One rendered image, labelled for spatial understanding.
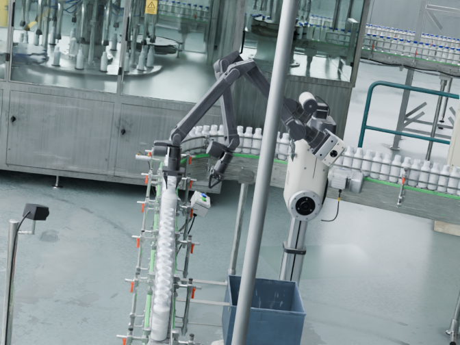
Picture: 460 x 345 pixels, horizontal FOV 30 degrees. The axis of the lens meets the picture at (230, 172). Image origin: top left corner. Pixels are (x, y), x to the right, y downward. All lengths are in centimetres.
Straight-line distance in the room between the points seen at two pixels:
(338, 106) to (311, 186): 522
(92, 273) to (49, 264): 31
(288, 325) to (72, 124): 406
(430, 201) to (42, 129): 339
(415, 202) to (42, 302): 241
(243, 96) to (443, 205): 410
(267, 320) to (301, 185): 79
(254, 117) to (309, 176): 516
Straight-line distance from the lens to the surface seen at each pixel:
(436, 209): 547
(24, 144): 739
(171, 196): 389
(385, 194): 546
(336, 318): 582
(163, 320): 306
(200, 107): 379
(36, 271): 595
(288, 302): 390
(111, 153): 731
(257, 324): 359
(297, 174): 406
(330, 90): 923
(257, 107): 917
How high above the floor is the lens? 248
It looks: 17 degrees down
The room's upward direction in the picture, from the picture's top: 8 degrees clockwise
